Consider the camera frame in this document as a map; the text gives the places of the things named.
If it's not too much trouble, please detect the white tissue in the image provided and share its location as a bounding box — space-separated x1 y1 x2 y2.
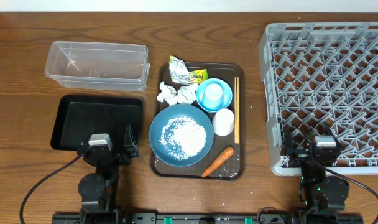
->
157 82 199 106

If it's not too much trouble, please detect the white cup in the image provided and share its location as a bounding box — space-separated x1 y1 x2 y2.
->
212 108 234 136

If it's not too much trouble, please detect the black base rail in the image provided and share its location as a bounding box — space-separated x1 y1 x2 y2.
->
52 213 364 224

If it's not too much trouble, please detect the wooden chopstick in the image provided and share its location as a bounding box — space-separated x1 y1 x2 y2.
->
234 77 237 144
235 77 240 144

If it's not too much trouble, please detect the grey dishwasher rack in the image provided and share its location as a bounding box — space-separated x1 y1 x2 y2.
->
259 22 378 176

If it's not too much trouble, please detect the orange carrot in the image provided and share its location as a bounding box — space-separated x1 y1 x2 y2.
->
201 147 234 178

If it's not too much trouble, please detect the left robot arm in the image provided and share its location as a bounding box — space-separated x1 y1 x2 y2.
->
78 124 139 223

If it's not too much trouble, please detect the clear plastic bin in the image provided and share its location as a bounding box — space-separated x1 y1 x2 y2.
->
45 41 150 91

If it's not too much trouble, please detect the wooden chopstick left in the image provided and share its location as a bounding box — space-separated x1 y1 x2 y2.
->
234 77 237 144

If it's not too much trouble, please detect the wooden chopstick right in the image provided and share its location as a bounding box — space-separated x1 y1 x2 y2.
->
235 77 240 144

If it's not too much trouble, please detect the pile of white rice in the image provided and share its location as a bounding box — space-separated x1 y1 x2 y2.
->
159 116 207 161

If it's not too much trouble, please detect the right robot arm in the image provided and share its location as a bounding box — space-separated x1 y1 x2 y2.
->
282 128 349 223

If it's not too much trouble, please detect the light blue bowl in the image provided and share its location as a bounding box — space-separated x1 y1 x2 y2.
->
196 78 233 113

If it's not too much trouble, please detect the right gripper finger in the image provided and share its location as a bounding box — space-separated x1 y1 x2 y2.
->
283 126 293 151
325 127 342 146

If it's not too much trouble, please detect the light blue cup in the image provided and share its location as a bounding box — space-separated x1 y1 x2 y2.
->
202 83 223 110

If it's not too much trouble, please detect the yellow green snack wrapper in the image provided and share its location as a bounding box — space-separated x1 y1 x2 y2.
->
168 55 208 85

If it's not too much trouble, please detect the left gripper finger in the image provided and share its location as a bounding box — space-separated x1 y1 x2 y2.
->
83 124 98 146
124 124 137 149

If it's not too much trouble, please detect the black plastic tray bin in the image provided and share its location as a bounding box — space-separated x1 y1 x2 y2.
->
50 95 142 151

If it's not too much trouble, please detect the dark blue plate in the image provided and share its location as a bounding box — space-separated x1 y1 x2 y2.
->
149 105 214 167

